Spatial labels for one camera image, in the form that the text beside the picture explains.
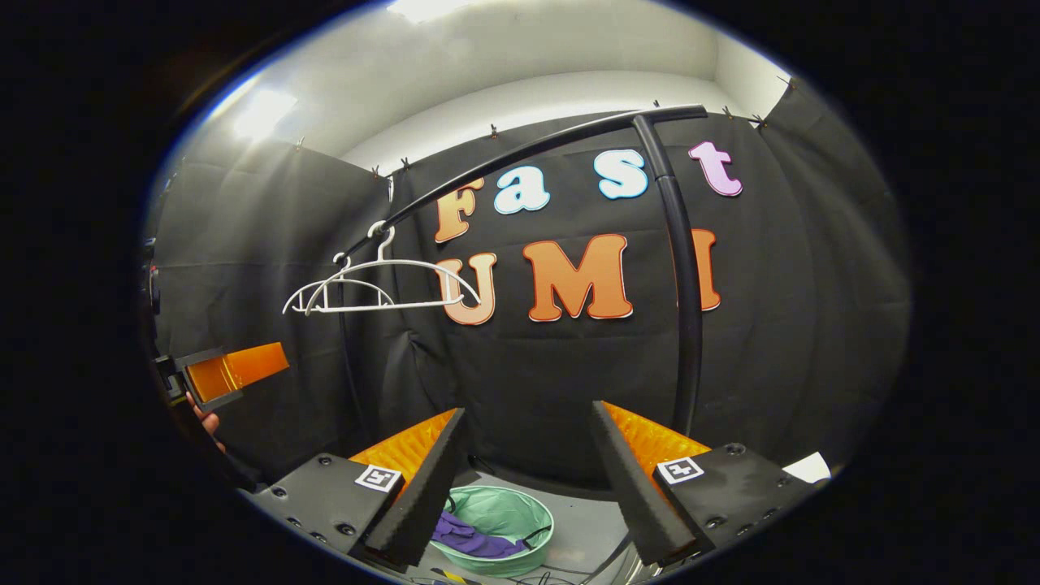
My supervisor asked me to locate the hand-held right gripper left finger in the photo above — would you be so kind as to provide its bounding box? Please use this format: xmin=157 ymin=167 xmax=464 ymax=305
xmin=241 ymin=408 xmax=467 ymax=568

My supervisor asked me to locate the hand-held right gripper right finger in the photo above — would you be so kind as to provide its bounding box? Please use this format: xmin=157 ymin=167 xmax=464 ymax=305
xmin=588 ymin=400 xmax=817 ymax=568

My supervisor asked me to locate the purple corduroy jacket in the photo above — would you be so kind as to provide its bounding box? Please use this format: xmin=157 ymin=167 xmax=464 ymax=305
xmin=431 ymin=510 xmax=531 ymax=559

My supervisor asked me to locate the green laundry hamper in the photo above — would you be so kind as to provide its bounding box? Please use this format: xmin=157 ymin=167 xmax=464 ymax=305
xmin=429 ymin=485 xmax=556 ymax=579

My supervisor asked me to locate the white plastic clothes hanger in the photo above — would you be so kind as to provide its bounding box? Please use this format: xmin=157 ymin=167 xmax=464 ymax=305
xmin=283 ymin=253 xmax=397 ymax=316
xmin=305 ymin=221 xmax=483 ymax=316

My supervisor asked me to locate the black clothes rack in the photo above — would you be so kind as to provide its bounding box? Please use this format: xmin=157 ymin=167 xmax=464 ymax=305
xmin=337 ymin=104 xmax=708 ymax=440

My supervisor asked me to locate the white paper sheet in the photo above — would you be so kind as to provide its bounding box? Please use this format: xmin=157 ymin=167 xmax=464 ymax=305
xmin=782 ymin=452 xmax=832 ymax=485

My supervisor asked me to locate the black backdrop cloth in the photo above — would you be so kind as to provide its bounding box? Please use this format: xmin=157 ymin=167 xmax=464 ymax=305
xmin=150 ymin=77 xmax=911 ymax=488

